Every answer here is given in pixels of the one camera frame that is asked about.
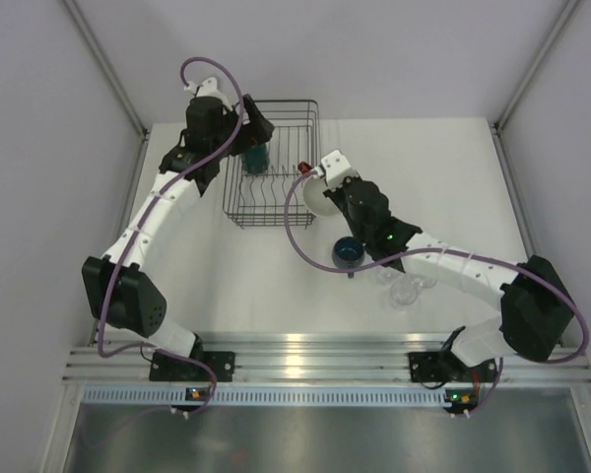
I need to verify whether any dark green mug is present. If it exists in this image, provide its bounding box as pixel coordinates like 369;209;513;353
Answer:
241;144;269;175

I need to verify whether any red cup white inside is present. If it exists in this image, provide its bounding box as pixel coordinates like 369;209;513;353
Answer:
297;162;340;218

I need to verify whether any wire dish rack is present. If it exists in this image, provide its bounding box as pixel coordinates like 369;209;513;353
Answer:
222;99;321;228

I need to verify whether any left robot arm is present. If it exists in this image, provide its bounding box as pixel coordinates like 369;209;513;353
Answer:
82;93;274;381

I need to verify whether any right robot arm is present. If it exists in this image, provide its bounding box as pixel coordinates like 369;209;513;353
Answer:
323;177;573;380

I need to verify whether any dark blue cup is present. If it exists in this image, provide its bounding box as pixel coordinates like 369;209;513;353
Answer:
331;236;365;279

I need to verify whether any clear glass back left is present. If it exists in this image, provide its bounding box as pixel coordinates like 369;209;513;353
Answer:
376;267;402;286

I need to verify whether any clear glass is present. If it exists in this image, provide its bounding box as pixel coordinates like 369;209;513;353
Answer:
414;276;437;291
376;267;402;286
389;276;420;307

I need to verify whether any clear glass front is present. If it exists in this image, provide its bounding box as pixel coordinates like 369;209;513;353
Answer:
389;276;420;307

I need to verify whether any clear glass back right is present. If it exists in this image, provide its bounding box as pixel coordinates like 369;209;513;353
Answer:
414;276;437;291

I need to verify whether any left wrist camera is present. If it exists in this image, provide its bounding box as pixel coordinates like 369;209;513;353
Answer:
184;77;231;109

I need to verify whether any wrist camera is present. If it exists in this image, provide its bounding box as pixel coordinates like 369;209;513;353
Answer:
318;149;360;189
184;77;231;109

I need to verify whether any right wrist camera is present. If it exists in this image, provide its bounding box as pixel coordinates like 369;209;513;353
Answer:
318;149;360;189

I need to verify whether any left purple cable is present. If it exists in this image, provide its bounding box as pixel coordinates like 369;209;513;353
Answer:
96;57;250;415

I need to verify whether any purple cable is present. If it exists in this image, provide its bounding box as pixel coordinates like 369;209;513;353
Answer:
96;57;250;415
284;167;588;420

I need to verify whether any right aluminium frame post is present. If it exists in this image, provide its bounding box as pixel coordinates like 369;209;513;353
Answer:
492;0;580;139

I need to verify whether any aluminium frame post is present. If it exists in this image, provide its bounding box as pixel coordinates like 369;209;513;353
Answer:
492;0;580;139
58;0;149;141

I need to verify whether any aluminium mounting rail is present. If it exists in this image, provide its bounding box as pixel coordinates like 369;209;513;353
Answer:
62;332;591;388

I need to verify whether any left aluminium frame post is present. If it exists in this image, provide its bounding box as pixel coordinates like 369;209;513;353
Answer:
58;0;149;141

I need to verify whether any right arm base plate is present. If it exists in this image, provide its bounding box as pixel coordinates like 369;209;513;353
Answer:
408;351;452;385

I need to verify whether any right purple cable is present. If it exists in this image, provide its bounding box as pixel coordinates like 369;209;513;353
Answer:
284;167;588;420

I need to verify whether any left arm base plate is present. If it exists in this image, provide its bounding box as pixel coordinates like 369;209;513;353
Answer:
149;349;235;382

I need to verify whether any slotted cable duct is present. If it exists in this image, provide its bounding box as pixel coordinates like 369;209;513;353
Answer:
82;386;451;408

